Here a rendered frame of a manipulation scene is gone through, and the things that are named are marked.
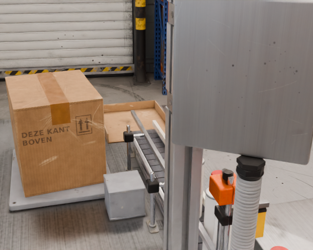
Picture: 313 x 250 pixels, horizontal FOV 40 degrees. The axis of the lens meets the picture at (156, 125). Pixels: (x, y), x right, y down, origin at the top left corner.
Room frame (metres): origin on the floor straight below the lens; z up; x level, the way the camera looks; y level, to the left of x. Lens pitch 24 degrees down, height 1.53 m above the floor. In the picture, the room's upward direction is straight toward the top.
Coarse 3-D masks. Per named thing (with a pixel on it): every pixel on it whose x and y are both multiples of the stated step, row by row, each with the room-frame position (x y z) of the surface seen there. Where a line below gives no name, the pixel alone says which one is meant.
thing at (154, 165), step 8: (152, 136) 1.39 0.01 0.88; (144, 144) 1.32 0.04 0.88; (160, 144) 1.33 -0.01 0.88; (144, 152) 1.27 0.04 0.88; (152, 152) 1.27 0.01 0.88; (160, 152) 1.27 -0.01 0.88; (152, 160) 1.21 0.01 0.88; (152, 168) 1.16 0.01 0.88; (160, 168) 1.16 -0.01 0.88; (160, 176) 1.11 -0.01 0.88; (200, 240) 0.82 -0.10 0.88; (200, 248) 0.79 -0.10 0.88
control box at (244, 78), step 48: (192, 0) 0.50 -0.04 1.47; (240, 0) 0.48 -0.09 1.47; (288, 0) 0.46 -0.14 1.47; (192, 48) 0.50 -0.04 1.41; (240, 48) 0.48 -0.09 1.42; (288, 48) 0.46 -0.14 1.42; (192, 96) 0.49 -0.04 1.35; (240, 96) 0.47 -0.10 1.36; (288, 96) 0.46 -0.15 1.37; (192, 144) 0.49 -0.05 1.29; (240, 144) 0.47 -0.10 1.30; (288, 144) 0.45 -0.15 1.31
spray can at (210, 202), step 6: (216, 174) 0.77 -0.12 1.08; (210, 198) 0.76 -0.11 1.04; (210, 204) 0.76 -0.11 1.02; (210, 210) 0.76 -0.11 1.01; (204, 216) 0.77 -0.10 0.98; (210, 216) 0.76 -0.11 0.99; (204, 222) 0.77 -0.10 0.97; (210, 222) 0.76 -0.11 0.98; (210, 228) 0.76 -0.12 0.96; (210, 234) 0.75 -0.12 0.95; (204, 246) 0.77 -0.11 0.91
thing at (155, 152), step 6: (132, 114) 1.41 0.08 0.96; (138, 120) 1.34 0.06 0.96; (138, 126) 1.32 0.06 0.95; (144, 132) 1.24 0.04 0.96; (150, 138) 1.20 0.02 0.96; (150, 144) 1.16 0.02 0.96; (156, 150) 1.12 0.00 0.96; (156, 156) 1.09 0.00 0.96; (162, 162) 1.05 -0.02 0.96; (162, 168) 1.03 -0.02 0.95; (204, 228) 0.76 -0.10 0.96; (204, 234) 0.74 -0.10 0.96; (204, 240) 0.72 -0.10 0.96; (210, 240) 0.72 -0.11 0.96; (210, 246) 0.70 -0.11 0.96
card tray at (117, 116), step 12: (108, 108) 1.73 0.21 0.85; (120, 108) 1.74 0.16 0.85; (132, 108) 1.76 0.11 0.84; (144, 108) 1.77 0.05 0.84; (156, 108) 1.75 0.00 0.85; (108, 120) 1.64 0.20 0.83; (120, 120) 1.64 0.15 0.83; (132, 120) 1.64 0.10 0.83; (144, 120) 1.64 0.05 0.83; (156, 120) 1.64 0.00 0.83; (108, 132) 1.52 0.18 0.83; (120, 132) 1.52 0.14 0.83
